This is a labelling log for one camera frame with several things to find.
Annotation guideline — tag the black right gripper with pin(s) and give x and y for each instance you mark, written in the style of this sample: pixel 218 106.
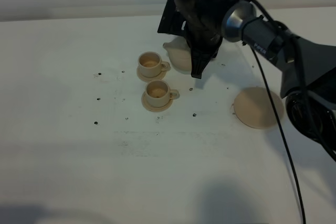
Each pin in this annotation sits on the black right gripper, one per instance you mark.
pixel 200 23

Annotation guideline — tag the beige teapot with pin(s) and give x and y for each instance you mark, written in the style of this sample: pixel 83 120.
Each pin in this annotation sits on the beige teapot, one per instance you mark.
pixel 179 54

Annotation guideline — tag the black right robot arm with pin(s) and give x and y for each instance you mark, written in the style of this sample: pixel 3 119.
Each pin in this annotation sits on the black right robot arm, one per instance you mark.
pixel 308 68

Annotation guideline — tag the beige teapot saucer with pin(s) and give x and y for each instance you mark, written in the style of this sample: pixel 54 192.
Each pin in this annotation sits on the beige teapot saucer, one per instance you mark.
pixel 253 108

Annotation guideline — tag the far beige cup saucer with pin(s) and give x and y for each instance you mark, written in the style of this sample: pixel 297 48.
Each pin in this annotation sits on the far beige cup saucer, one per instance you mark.
pixel 148 79

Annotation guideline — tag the beige cup saucer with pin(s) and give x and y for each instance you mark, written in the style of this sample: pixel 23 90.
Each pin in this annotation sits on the beige cup saucer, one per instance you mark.
pixel 150 108
pixel 148 79

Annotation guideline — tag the far beige teacup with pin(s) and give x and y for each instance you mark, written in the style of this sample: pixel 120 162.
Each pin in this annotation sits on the far beige teacup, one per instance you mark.
pixel 151 65

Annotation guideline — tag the beige teacup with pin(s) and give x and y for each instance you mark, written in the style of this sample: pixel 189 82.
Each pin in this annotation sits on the beige teacup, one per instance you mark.
pixel 151 65
pixel 158 93

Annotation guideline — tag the near beige teacup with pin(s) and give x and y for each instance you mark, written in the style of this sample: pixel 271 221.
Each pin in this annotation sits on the near beige teacup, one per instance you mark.
pixel 158 93

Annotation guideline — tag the near beige cup saucer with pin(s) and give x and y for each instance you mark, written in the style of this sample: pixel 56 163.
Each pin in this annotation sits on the near beige cup saucer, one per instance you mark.
pixel 150 108

